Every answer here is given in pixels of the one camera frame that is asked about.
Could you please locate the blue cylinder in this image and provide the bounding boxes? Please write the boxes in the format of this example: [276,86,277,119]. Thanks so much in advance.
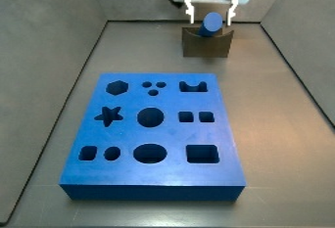
[197,12,223,37]

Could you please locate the black curved cradle stand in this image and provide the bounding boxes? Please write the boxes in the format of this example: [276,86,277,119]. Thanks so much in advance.
[181,27,235,58]

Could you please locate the blue shape sorter block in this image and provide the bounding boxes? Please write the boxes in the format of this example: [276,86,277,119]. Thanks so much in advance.
[58,73,245,202]

